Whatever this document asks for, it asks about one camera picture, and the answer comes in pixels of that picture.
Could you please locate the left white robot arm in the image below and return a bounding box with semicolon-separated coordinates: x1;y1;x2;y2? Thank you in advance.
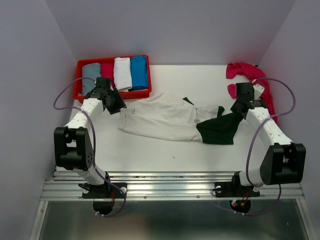
53;77;127;197

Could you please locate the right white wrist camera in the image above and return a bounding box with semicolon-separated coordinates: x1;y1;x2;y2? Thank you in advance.
253;84;265;100

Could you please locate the magenta rolled t-shirt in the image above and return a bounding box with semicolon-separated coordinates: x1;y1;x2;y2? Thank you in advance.
100;63;115;89

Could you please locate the magenta crumpled t-shirt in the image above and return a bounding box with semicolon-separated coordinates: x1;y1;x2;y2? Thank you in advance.
216;62;278;130

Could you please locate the blue rolled t-shirt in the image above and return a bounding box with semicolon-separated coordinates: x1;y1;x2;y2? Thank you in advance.
130;55;149;91

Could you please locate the grey rolled t-shirt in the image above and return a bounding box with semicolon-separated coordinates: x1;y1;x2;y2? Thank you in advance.
78;62;101;96

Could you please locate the white rolled t-shirt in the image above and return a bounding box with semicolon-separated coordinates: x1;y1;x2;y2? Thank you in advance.
113;57;133;92

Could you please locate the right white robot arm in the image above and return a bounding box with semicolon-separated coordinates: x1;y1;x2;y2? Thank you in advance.
230;82;307;195

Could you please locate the cream and green t-shirt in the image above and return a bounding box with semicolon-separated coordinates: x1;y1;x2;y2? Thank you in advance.
118;93;243;145

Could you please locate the red plastic tray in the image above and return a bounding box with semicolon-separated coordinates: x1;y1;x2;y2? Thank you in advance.
72;54;152;104

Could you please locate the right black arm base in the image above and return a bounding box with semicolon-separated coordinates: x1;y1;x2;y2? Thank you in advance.
211;172;260;199

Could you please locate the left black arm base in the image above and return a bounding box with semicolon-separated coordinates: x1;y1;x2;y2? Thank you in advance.
78;182;127;200

